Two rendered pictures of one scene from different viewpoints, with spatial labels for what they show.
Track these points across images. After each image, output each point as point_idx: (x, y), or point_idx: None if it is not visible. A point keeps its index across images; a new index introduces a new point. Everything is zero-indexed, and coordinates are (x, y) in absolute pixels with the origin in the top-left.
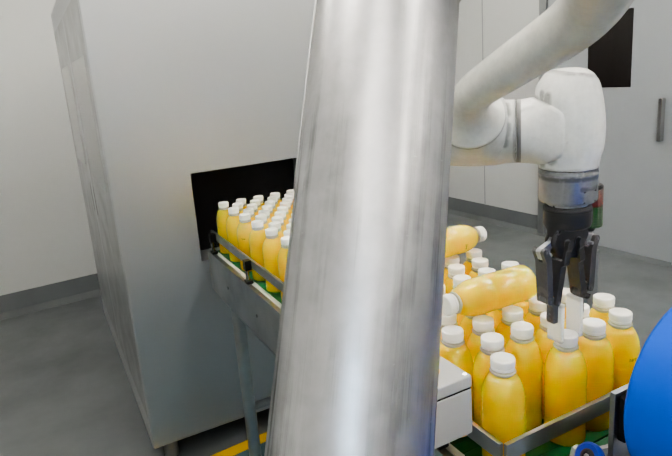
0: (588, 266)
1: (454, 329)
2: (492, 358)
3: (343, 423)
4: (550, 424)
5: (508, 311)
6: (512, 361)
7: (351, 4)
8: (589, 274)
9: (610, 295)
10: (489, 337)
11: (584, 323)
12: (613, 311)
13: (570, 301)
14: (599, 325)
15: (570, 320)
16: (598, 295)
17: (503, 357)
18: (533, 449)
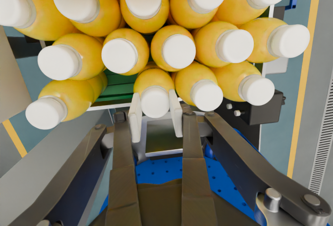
0: (223, 163)
1: (3, 5)
2: (27, 113)
3: None
4: (115, 107)
5: None
6: (49, 128)
7: None
8: (215, 154)
9: (304, 44)
10: (50, 62)
11: (196, 95)
12: (255, 87)
13: (173, 115)
14: (205, 108)
15: (170, 102)
16: (293, 33)
17: (43, 116)
18: (123, 76)
